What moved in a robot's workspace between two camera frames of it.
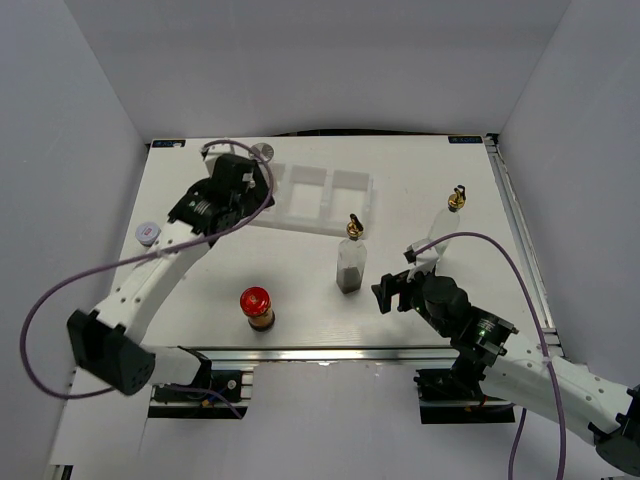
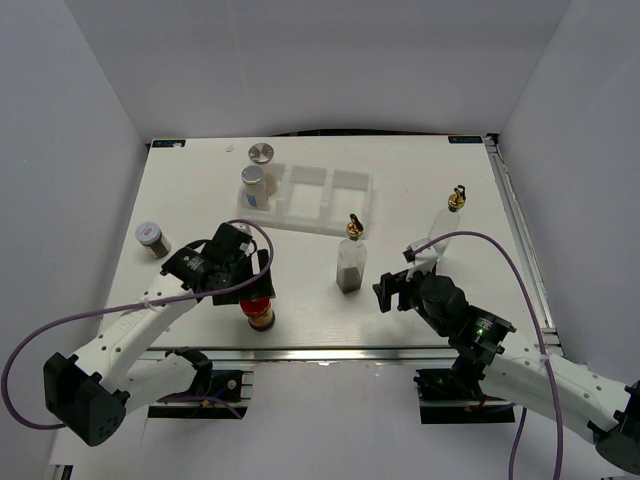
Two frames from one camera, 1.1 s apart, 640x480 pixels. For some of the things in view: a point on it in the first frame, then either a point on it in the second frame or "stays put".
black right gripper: x=401 y=284 stays put
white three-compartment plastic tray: x=320 y=199 stays put
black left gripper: x=255 y=194 -> x=259 y=288
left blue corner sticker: x=169 y=143 stays put
